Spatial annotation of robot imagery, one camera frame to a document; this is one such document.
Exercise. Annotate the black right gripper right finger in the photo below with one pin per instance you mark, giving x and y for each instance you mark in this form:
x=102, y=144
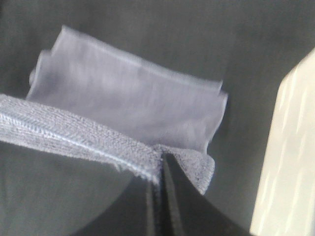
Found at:
x=186, y=212

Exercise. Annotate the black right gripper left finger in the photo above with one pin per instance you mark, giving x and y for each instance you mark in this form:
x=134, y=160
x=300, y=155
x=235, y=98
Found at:
x=152, y=209

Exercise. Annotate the grey microfibre towel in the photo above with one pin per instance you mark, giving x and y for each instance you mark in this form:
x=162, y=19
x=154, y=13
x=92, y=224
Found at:
x=89, y=100

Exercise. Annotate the cream white storage basket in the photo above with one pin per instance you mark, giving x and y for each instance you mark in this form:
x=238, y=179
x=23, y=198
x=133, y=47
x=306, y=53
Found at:
x=285, y=201

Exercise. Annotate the black felt table mat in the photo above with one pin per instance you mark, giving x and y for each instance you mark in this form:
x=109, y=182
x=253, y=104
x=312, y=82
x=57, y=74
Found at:
x=250, y=45

